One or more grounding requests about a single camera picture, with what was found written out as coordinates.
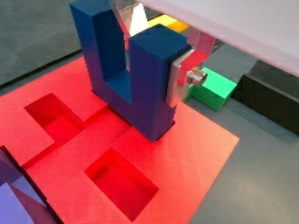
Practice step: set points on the green stepped block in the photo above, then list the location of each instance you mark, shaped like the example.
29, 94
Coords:
214, 92

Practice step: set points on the blue U-shaped block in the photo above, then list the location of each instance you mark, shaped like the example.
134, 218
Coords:
134, 91

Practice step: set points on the yellow long block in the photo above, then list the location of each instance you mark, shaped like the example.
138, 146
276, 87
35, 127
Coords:
170, 22

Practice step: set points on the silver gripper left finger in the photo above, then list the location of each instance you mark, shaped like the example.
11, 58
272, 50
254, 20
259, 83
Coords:
131, 17

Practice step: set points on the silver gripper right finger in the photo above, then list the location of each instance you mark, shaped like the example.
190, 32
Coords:
186, 69

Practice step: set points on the red slotted board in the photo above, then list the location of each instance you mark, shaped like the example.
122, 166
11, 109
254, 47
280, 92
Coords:
100, 172

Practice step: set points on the black angle bracket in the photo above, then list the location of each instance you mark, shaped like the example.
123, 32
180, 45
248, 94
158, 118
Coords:
268, 101

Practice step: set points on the purple block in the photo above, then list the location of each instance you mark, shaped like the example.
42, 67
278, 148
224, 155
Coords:
23, 204

